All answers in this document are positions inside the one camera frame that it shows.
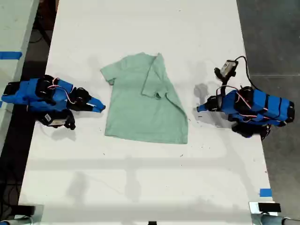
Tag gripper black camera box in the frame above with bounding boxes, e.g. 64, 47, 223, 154
214, 60, 238, 83
38, 110, 68, 128

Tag pale green t-shirt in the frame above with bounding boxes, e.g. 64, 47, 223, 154
100, 52, 189, 145

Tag black floor cables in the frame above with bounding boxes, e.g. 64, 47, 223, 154
0, 179, 21, 222

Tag pale side table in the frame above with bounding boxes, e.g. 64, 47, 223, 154
0, 0, 41, 152

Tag long blue tape strip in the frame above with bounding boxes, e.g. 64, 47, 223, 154
0, 51, 23, 60

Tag black camera cable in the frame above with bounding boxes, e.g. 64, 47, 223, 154
233, 55, 260, 90

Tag small black box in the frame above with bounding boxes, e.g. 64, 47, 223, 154
17, 205, 36, 215

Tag black box on metal plate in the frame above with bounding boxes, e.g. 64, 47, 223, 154
257, 202, 281, 213

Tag camera black stalk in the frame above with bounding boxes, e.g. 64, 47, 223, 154
65, 110, 76, 131
216, 79, 230, 97

